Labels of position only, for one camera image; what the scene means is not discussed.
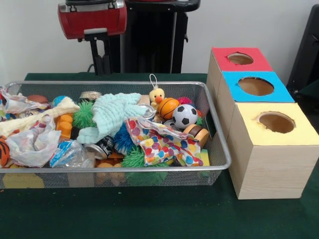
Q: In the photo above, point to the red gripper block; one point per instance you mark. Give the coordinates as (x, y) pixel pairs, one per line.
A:
(92, 21)

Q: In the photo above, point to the shallow clear mesh bin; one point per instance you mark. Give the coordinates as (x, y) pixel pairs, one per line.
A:
(164, 179)

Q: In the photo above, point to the wooden box with three holes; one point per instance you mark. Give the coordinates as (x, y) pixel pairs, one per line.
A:
(269, 169)

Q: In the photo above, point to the mint green knit cloth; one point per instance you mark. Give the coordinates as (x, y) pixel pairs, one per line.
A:
(112, 114)

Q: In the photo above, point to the green spiky ball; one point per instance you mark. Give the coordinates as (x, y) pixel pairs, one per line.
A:
(83, 115)

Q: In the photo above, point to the yellow duck toy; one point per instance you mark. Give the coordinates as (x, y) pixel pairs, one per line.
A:
(157, 95)

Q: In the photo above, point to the small orange basketball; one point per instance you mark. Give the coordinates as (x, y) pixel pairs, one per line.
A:
(168, 108)

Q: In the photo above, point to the cream cloth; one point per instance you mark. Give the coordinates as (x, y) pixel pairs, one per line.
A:
(35, 119)

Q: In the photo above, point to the black drink can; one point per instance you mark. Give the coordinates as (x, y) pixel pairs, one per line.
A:
(99, 148)

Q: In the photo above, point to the small soccer ball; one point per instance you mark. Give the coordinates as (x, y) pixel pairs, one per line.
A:
(185, 116)

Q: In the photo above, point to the colourful polka-dot cloth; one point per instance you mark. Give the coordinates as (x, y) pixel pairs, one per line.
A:
(159, 144)

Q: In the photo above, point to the white plastic bag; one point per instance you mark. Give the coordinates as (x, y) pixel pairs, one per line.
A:
(32, 144)

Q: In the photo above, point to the wooden burger toy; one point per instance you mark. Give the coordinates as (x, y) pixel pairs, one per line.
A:
(197, 133)

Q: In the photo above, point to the dark green tablecloth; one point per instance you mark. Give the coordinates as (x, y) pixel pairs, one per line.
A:
(149, 214)

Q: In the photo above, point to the black floor stand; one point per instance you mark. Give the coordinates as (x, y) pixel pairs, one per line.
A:
(306, 55)

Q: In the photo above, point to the dark green side table cloth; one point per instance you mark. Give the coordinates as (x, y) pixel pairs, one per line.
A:
(310, 89)

